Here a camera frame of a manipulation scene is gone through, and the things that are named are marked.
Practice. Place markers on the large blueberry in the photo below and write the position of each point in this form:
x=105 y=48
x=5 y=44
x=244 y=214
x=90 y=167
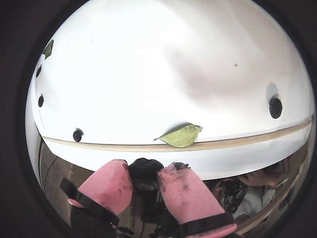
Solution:
x=275 y=108

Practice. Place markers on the long wooden stick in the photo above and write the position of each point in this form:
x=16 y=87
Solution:
x=123 y=147

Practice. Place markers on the light green curled leaf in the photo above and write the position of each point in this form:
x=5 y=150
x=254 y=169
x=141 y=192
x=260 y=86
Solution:
x=180 y=137

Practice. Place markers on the dark green flat leaf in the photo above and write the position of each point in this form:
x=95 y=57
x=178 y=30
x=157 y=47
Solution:
x=48 y=49

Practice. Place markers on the pink-tipped gripper finger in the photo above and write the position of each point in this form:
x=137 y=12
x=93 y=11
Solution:
x=106 y=183
x=188 y=193

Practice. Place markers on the small blueberry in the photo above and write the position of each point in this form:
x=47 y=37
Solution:
x=38 y=71

